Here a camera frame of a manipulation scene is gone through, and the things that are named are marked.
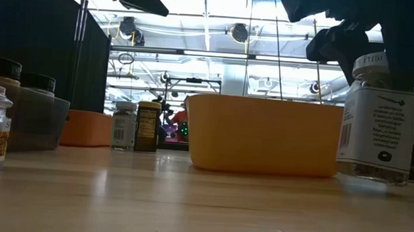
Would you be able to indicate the black curtain stand pole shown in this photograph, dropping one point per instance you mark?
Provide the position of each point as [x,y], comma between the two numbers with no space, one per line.
[77,52]

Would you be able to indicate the black lid jar tan contents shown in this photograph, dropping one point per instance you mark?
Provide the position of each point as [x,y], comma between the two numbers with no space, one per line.
[2,68]

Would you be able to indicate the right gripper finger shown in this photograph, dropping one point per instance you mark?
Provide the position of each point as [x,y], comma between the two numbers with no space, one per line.
[338,44]
[409,52]

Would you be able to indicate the grey translucent plastic bin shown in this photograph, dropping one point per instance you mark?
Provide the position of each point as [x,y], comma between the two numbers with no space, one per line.
[36,121]

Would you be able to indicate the black curtain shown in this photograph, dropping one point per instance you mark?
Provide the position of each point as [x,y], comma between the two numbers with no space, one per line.
[25,67]

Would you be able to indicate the long ceiling light bar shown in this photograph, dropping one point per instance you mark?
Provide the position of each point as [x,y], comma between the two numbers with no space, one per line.
[146,50]

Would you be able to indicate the white lid jar barcode label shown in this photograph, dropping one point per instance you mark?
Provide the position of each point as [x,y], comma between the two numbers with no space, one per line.
[123,129]

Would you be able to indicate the person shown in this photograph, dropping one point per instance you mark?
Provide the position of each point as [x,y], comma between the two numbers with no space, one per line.
[182,120]

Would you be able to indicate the everything bagel jar white lid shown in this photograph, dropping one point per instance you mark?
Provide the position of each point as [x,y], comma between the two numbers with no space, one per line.
[376,132]

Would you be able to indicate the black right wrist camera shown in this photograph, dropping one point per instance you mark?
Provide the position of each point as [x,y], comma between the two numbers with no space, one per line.
[301,5]

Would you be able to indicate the dark jar yellow lid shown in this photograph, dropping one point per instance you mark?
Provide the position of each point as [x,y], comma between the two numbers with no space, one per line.
[147,127]

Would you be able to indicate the yellow plastic bin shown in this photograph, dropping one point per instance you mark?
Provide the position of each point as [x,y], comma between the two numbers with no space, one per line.
[262,136]

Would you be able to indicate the black background rig frame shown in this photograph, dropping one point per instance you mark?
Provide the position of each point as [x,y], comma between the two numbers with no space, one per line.
[194,80]

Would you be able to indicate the black lid spice jar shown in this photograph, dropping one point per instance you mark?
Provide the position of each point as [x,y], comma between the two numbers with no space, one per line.
[36,82]

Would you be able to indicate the orange plastic bin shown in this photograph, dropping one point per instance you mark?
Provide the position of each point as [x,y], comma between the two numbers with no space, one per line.
[85,131]

